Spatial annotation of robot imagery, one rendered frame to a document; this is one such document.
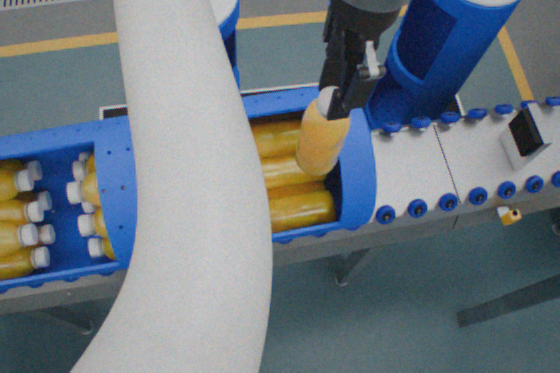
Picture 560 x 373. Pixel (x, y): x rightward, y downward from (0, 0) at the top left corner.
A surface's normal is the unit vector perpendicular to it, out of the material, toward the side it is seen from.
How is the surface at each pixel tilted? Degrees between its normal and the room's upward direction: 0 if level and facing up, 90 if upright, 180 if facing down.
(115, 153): 6
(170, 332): 12
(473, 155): 0
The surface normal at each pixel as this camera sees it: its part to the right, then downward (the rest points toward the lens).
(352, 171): 0.17, 0.17
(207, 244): 0.18, -0.50
